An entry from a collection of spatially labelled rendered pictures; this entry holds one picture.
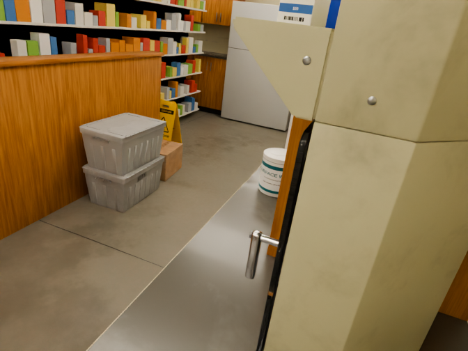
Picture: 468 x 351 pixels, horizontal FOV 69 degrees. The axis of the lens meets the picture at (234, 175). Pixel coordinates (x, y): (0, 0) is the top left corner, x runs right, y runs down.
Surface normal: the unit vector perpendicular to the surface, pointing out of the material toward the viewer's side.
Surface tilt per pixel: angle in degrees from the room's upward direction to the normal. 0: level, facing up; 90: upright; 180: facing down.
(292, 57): 90
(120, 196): 95
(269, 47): 90
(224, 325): 0
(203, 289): 0
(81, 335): 0
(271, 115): 90
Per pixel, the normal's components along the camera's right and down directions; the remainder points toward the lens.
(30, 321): 0.12, -0.90
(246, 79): -0.36, 0.34
